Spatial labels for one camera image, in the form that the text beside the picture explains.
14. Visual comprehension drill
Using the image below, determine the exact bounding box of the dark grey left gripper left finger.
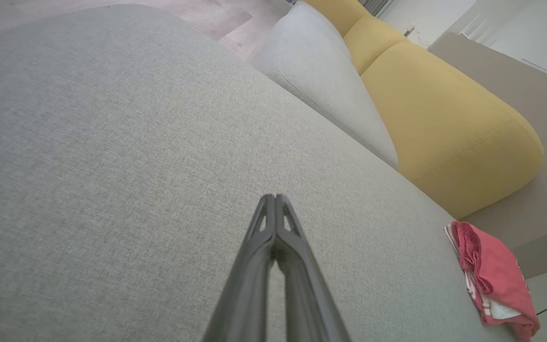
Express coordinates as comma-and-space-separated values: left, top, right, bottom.
202, 194, 276, 342

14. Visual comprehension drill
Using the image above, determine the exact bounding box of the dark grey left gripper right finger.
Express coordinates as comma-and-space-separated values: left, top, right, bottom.
273, 194, 352, 342

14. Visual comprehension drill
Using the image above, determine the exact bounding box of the red and white basketball jersey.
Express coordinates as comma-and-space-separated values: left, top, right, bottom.
450, 221, 541, 342

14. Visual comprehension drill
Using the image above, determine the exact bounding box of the large yellow sofa back cushion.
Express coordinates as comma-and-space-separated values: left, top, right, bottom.
361, 42, 546, 220

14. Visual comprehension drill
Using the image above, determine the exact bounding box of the long grey sofa seat cushion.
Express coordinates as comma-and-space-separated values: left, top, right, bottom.
254, 1, 400, 169

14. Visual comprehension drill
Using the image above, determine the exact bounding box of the medium yellow sofa back cushion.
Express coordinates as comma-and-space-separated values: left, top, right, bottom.
342, 17, 409, 76

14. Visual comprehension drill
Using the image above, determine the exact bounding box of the beige low partition panel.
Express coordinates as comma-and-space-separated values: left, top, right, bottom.
428, 32, 547, 278

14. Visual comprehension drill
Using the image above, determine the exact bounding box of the grey curtain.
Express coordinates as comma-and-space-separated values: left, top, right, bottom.
363, 0, 394, 18

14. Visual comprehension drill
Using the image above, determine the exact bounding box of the white slatted panel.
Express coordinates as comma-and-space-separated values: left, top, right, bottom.
461, 9, 500, 44

